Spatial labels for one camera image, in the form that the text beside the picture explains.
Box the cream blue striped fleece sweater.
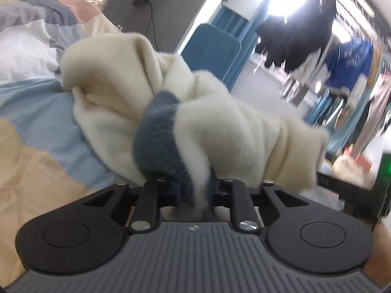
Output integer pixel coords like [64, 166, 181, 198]
[60, 33, 329, 221]

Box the patchwork pastel bed quilt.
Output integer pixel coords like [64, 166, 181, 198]
[1, 0, 154, 284]

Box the blue upholstered chair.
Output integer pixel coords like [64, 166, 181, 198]
[181, 23, 241, 87]

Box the blue hanging jersey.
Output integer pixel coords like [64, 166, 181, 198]
[324, 38, 373, 93]

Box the black hanging garment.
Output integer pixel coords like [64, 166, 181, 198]
[254, 0, 337, 71]

